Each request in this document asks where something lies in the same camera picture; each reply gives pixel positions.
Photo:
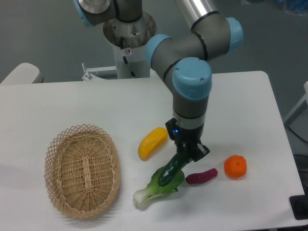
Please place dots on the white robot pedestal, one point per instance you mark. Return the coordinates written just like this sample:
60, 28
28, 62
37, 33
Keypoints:
128, 41

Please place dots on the green bok choy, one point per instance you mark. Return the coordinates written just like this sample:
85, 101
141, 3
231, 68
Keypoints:
142, 198

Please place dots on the orange tangerine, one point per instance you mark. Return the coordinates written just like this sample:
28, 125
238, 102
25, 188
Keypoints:
235, 166

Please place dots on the black device at table edge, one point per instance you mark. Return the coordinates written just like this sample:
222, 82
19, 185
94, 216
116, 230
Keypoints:
299, 205

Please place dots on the yellow mango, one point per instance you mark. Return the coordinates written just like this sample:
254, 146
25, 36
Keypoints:
152, 142

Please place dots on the purple sweet potato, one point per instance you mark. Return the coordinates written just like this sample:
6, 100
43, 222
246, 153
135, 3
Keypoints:
202, 177

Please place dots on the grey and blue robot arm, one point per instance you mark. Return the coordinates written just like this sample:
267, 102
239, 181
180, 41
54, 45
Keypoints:
181, 64

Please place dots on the white chair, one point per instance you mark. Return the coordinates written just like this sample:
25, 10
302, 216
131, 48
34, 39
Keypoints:
24, 73

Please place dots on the green cucumber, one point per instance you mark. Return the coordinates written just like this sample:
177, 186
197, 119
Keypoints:
172, 168

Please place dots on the white furniture frame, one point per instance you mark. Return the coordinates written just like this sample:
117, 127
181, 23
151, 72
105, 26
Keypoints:
298, 108

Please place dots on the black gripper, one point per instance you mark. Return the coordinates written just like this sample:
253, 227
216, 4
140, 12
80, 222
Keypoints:
187, 136

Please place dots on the woven wicker basket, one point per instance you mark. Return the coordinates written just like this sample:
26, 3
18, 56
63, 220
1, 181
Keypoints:
82, 171

